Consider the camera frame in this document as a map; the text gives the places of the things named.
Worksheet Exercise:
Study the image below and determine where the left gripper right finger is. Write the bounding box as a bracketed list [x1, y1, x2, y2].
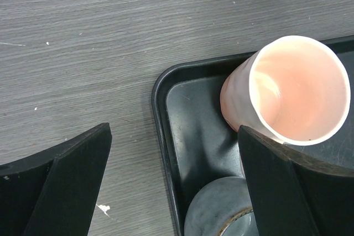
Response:
[238, 126, 353, 235]

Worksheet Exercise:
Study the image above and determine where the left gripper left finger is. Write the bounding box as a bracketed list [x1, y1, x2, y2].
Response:
[1, 123, 112, 235]

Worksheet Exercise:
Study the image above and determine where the grey ceramic mug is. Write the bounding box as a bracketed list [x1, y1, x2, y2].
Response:
[184, 176, 259, 236]

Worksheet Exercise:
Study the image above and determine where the pink ceramic mug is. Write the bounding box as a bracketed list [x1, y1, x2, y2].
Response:
[220, 35, 351, 179]

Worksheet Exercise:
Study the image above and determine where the black plastic tray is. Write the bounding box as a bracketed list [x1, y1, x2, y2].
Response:
[151, 34, 354, 236]

